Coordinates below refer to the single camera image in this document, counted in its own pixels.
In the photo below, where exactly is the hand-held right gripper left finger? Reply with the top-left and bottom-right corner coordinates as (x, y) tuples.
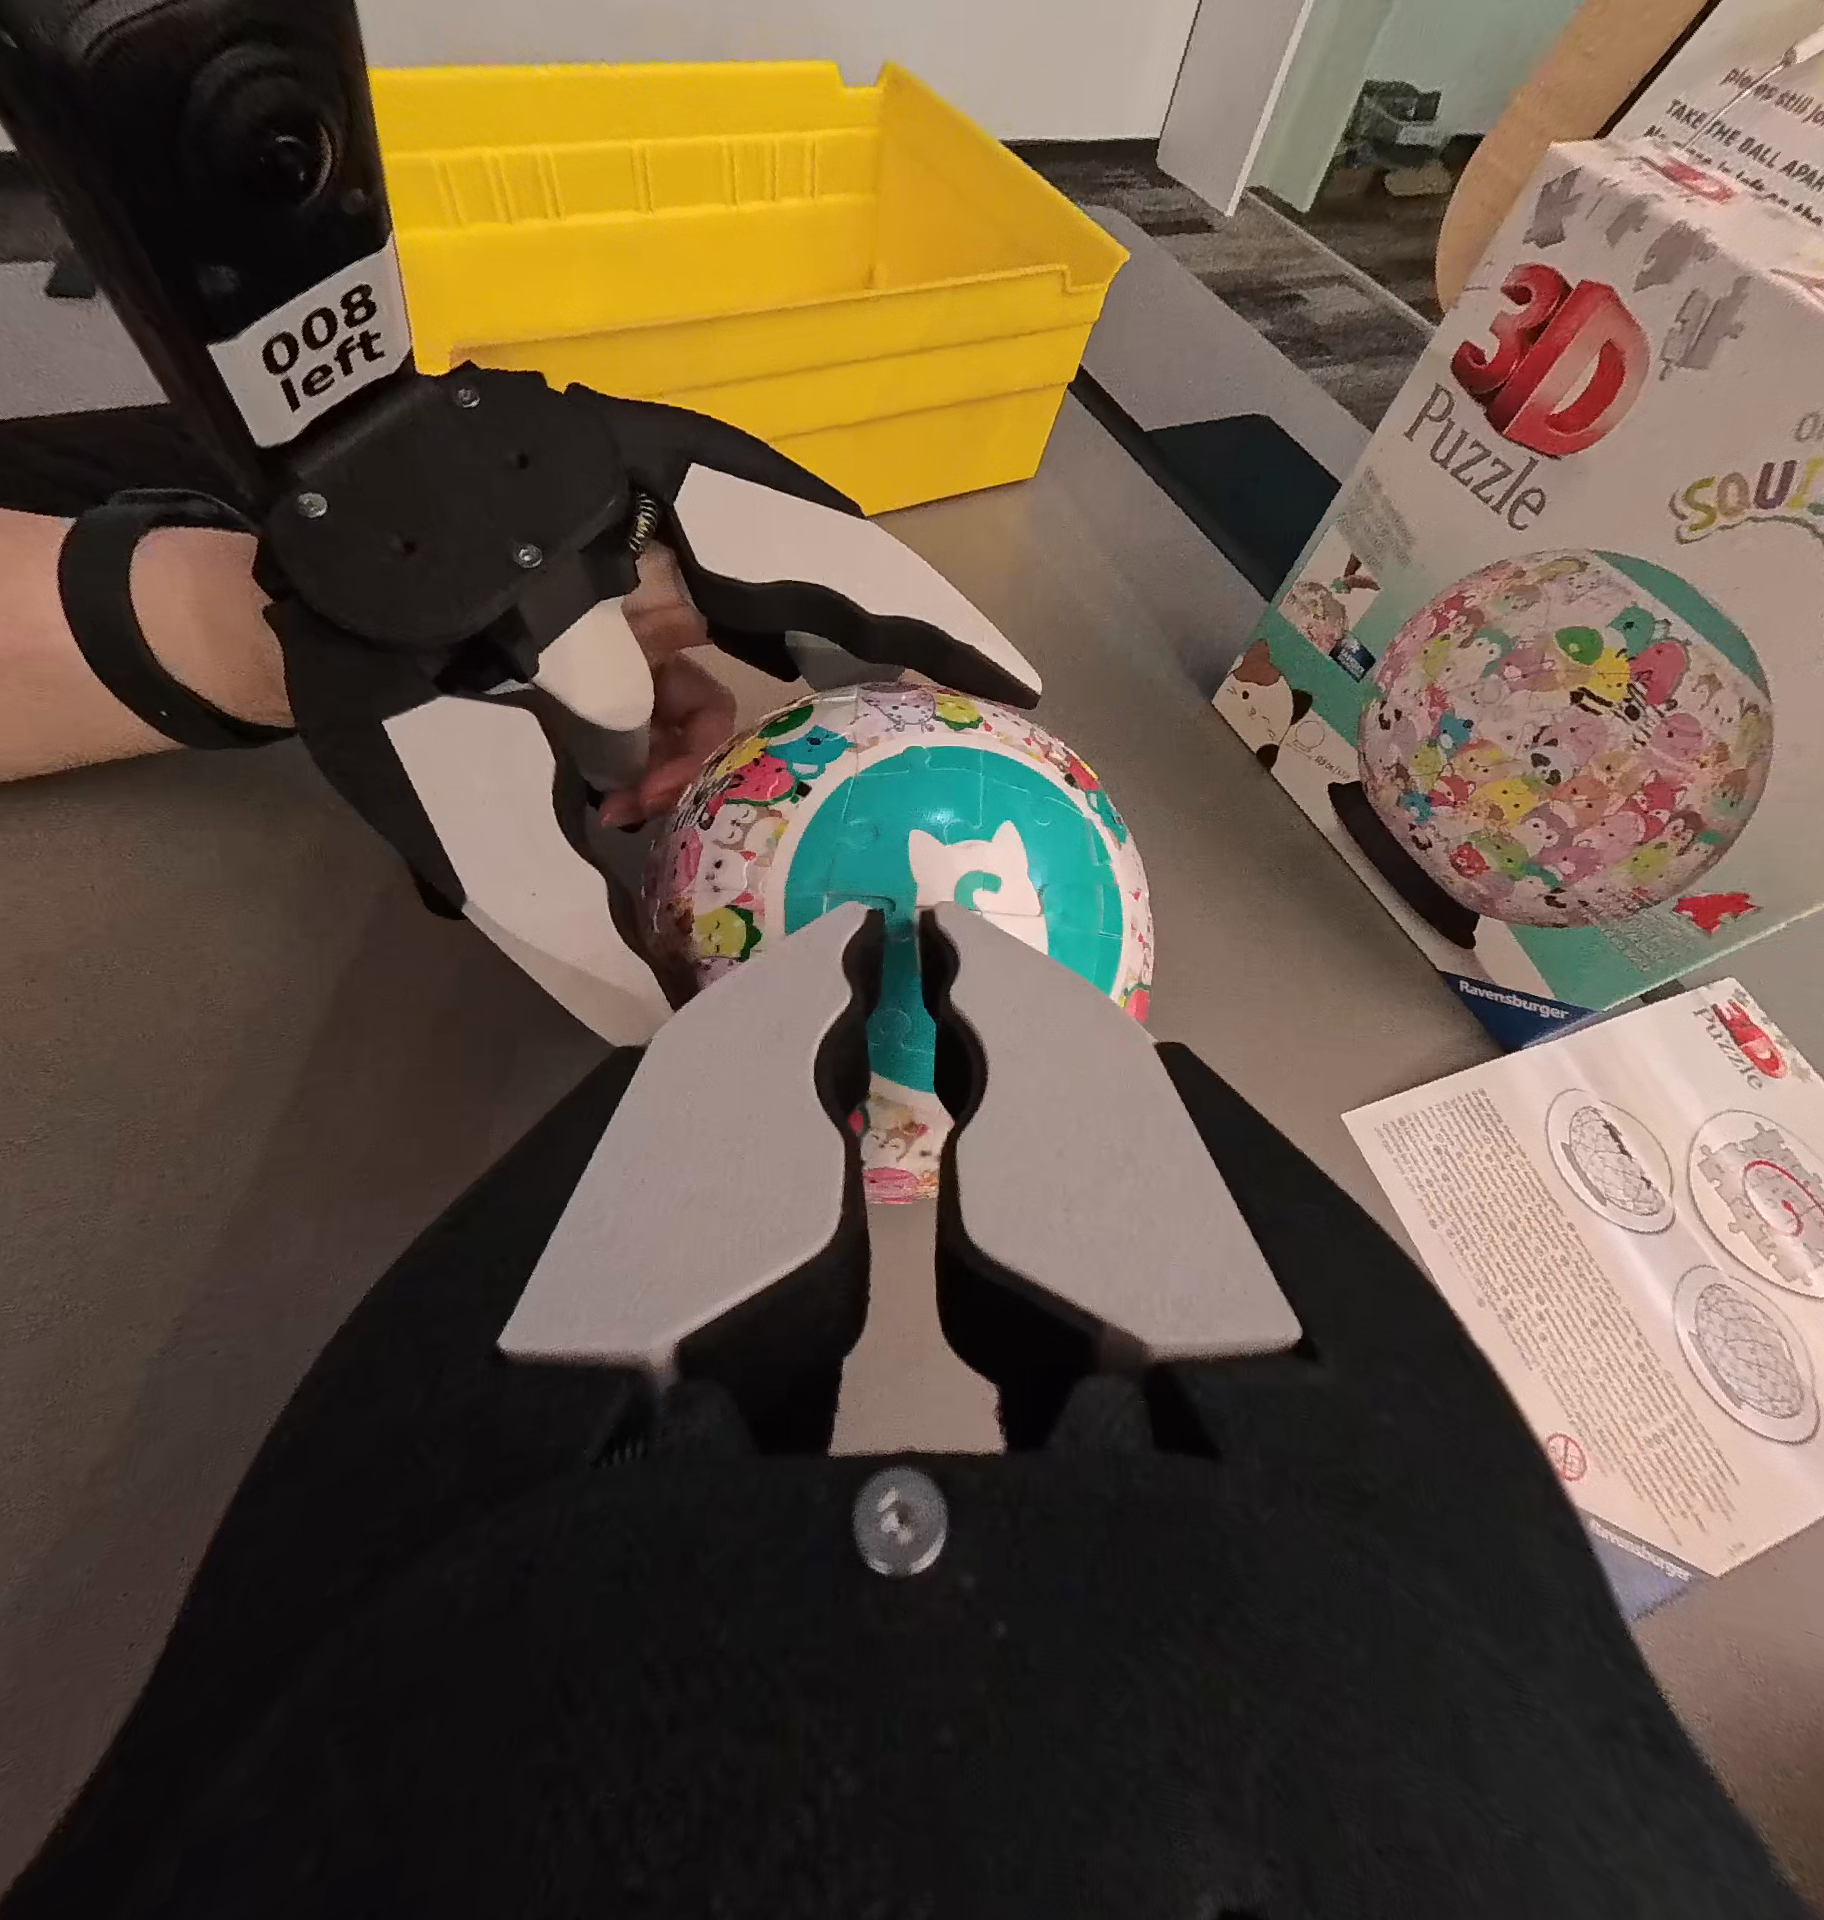
(496, 904), (877, 1454)

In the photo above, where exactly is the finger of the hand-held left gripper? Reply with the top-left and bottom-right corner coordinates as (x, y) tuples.
(383, 682), (678, 1050)
(666, 458), (1045, 713)

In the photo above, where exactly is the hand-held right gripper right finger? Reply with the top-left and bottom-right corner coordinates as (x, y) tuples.
(919, 904), (1303, 1454)

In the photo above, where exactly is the colourful puzzle ball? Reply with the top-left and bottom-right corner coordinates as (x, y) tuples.
(646, 682), (1157, 1202)

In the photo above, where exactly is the white printed puzzle box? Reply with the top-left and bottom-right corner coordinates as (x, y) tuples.
(1212, 137), (1824, 1052)

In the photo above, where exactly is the person's left hand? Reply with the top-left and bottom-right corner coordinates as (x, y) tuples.
(129, 525), (737, 835)

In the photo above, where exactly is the yellow plastic bin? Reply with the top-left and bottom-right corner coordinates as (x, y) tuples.
(364, 61), (1132, 518)

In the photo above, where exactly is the black wristband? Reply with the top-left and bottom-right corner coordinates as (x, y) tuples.
(58, 494), (306, 753)

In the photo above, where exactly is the folded paper leaflet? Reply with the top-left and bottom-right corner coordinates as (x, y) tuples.
(1341, 977), (1824, 1622)

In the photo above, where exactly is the instruction sheet on wooden board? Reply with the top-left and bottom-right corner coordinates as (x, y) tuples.
(1433, 0), (1716, 308)

